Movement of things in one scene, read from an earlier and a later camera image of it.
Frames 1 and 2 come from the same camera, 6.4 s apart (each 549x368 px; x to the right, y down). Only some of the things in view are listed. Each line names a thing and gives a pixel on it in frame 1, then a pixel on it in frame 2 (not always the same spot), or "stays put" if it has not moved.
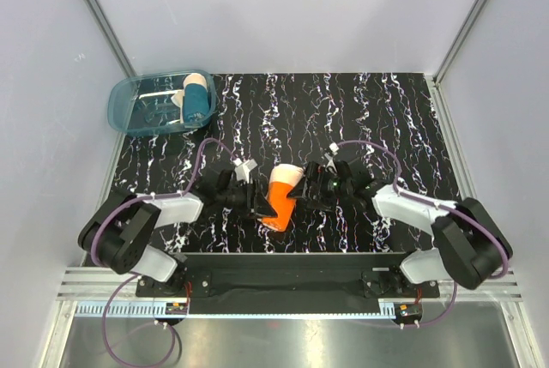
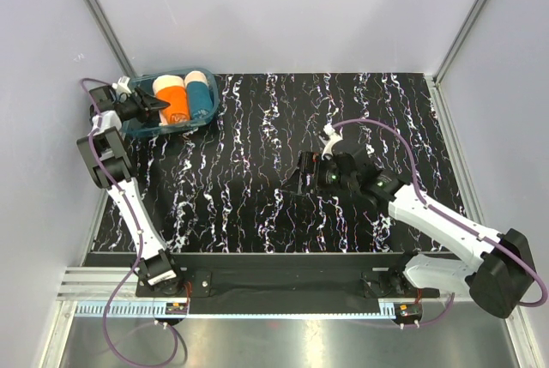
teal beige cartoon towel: [193, 100] stays put
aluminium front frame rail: [106, 285] stays put
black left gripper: [254, 202] -> [149, 102]
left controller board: [176, 308] stays put
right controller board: [407, 312] stays put
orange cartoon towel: [281, 178] -> [171, 89]
